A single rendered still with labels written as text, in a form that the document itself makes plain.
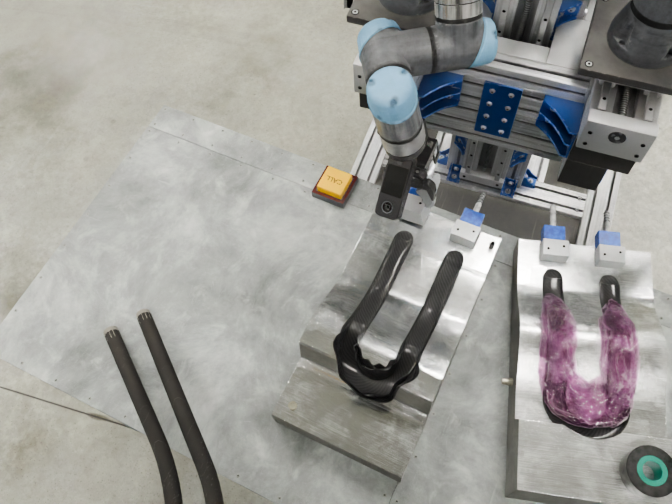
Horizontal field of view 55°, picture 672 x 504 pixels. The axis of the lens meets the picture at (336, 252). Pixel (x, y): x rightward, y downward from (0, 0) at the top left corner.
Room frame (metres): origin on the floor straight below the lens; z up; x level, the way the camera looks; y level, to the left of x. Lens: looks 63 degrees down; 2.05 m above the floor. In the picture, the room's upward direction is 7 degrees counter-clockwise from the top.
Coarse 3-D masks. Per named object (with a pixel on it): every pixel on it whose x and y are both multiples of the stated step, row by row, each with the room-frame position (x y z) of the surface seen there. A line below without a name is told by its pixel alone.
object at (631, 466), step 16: (640, 448) 0.14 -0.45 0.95; (656, 448) 0.14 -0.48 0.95; (624, 464) 0.12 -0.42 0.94; (640, 464) 0.12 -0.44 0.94; (656, 464) 0.12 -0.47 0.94; (624, 480) 0.10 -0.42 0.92; (640, 480) 0.10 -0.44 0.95; (656, 480) 0.09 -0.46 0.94; (640, 496) 0.08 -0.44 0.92; (656, 496) 0.07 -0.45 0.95
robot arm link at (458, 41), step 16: (448, 0) 0.78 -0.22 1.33; (464, 0) 0.77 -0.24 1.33; (480, 0) 0.78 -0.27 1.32; (448, 16) 0.76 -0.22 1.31; (464, 16) 0.76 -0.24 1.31; (480, 16) 0.77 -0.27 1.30; (432, 32) 0.76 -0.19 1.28; (448, 32) 0.75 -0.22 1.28; (464, 32) 0.75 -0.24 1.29; (480, 32) 0.75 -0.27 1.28; (496, 32) 0.75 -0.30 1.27; (432, 48) 0.74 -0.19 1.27; (448, 48) 0.74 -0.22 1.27; (464, 48) 0.73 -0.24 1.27; (480, 48) 0.73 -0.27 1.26; (496, 48) 0.73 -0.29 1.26; (448, 64) 0.73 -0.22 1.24; (464, 64) 0.73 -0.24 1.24; (480, 64) 0.73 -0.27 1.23
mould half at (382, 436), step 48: (384, 240) 0.61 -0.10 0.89; (432, 240) 0.59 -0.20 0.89; (480, 240) 0.58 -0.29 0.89; (336, 288) 0.51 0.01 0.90; (480, 288) 0.48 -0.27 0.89; (384, 336) 0.39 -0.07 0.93; (432, 336) 0.39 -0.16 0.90; (288, 384) 0.34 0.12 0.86; (336, 384) 0.33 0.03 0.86; (432, 384) 0.29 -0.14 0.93; (336, 432) 0.24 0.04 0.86; (384, 432) 0.23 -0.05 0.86
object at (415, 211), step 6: (432, 162) 0.74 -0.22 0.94; (432, 168) 0.73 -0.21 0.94; (432, 174) 0.72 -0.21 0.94; (414, 192) 0.68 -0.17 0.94; (408, 198) 0.66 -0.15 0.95; (414, 198) 0.66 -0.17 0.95; (420, 198) 0.65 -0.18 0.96; (408, 204) 0.65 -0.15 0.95; (414, 204) 0.64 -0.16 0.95; (420, 204) 0.64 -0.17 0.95; (408, 210) 0.63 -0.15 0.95; (414, 210) 0.63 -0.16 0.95; (420, 210) 0.63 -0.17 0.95; (426, 210) 0.64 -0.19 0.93; (402, 216) 0.65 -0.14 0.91; (408, 216) 0.64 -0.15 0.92; (414, 216) 0.63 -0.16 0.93; (420, 216) 0.62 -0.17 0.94; (426, 216) 0.64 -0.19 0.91; (414, 222) 0.63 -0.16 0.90; (420, 222) 0.62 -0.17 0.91
